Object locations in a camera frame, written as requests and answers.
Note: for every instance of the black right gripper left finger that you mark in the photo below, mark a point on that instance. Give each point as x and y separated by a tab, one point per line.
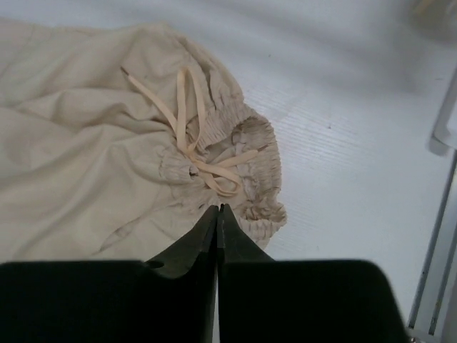
169	298

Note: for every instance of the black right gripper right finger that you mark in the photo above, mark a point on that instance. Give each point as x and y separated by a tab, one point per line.
264	300

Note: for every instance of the beige cargo trousers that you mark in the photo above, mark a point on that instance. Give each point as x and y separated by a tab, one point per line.
115	142

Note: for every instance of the silver clothes rack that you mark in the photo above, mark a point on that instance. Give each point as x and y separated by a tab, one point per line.
437	279

